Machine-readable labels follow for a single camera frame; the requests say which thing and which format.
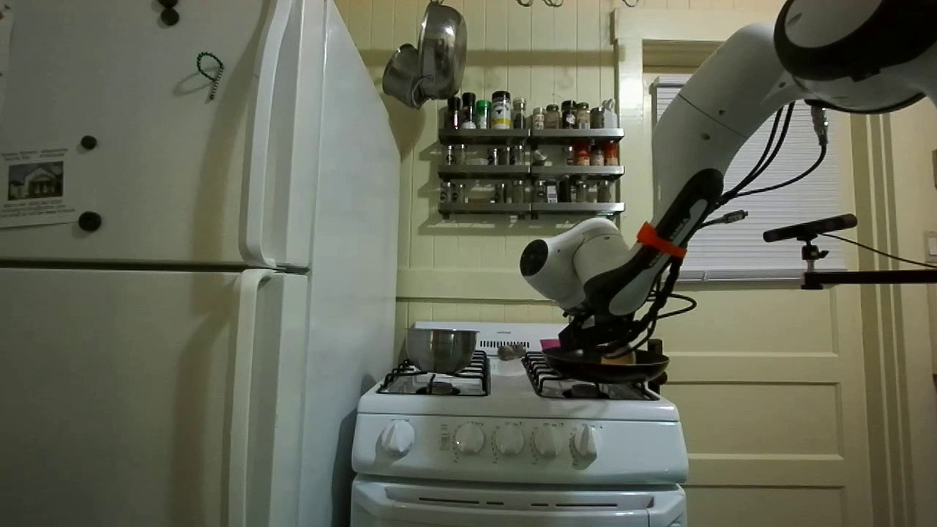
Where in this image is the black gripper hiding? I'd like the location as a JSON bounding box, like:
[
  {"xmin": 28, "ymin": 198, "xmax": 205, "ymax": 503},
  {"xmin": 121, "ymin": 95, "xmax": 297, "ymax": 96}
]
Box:
[{"xmin": 558, "ymin": 307, "xmax": 656, "ymax": 361}]

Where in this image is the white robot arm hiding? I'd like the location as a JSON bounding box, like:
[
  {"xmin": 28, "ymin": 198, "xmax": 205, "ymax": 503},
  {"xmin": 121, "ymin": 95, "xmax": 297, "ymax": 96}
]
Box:
[{"xmin": 520, "ymin": 0, "xmax": 937, "ymax": 362}]

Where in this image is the black frying pan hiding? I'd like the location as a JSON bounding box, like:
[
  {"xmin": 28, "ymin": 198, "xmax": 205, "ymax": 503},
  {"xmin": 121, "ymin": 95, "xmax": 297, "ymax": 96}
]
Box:
[{"xmin": 544, "ymin": 349, "xmax": 667, "ymax": 384}]

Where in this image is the white gas stove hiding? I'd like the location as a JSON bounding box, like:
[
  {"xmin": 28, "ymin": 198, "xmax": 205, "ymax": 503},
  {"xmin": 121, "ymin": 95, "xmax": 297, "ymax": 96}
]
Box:
[{"xmin": 348, "ymin": 323, "xmax": 688, "ymax": 527}]

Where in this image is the steel saucepan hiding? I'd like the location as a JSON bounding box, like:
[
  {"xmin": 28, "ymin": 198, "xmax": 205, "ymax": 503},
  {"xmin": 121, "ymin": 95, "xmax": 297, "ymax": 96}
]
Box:
[{"xmin": 405, "ymin": 327, "xmax": 477, "ymax": 371}]

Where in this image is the cream panel door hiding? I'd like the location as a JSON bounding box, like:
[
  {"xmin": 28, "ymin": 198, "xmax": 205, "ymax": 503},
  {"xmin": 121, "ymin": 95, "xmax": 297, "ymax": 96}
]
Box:
[{"xmin": 616, "ymin": 37, "xmax": 902, "ymax": 527}]

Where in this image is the white window blind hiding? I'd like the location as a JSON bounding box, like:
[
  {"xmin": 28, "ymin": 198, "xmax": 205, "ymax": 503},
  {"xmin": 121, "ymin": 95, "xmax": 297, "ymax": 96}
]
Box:
[{"xmin": 682, "ymin": 103, "xmax": 852, "ymax": 280}]

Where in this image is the hanging metal colander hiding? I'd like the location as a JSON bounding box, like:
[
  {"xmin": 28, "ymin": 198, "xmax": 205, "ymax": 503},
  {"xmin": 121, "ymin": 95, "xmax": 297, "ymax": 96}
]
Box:
[{"xmin": 382, "ymin": 0, "xmax": 470, "ymax": 108}]

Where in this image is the white refrigerator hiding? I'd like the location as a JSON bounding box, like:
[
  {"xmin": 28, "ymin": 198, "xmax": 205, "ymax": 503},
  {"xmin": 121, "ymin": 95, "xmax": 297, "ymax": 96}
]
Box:
[{"xmin": 0, "ymin": 0, "xmax": 398, "ymax": 527}]

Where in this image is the paper note on fridge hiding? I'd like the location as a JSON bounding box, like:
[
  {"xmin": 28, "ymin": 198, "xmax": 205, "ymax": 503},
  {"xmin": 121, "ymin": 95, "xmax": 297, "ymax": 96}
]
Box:
[{"xmin": 0, "ymin": 147, "xmax": 76, "ymax": 228}]

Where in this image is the wall spice rack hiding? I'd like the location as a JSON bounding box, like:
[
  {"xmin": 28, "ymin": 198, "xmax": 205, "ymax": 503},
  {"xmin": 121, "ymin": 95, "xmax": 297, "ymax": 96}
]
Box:
[{"xmin": 438, "ymin": 92, "xmax": 625, "ymax": 218}]

